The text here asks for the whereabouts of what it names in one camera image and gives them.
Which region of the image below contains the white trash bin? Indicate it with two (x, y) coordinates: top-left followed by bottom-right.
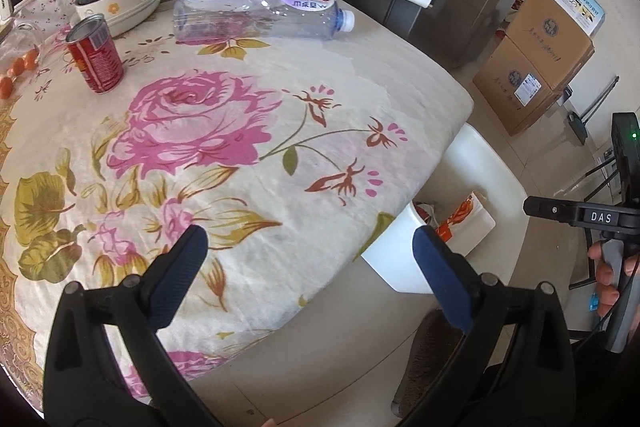
(360, 188), (497, 296)

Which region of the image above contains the brown floor mat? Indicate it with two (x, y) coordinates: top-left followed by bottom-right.
(391, 306), (501, 419)

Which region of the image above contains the small-flowered white cloth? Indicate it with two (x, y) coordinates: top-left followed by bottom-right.
(12, 0), (88, 38)

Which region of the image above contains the red open tin can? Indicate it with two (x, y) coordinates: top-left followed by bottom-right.
(65, 14), (125, 95)

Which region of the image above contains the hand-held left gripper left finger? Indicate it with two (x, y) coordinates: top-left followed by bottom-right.
(42, 224), (236, 427)

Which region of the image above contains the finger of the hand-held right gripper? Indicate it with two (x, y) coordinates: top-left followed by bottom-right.
(522, 196), (640, 235)

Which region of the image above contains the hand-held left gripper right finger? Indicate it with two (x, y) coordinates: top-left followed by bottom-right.
(399, 224), (577, 427)

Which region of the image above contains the white chair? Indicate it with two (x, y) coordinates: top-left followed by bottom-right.
(440, 123), (532, 258)

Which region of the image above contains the clear plastic bottle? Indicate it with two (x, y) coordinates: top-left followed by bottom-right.
(172, 0), (356, 44)

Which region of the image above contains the person's right hand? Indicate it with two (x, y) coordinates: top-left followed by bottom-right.
(587, 242), (622, 318)

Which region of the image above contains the clear glass jar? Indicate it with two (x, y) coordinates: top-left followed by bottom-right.
(0, 19), (73, 75)

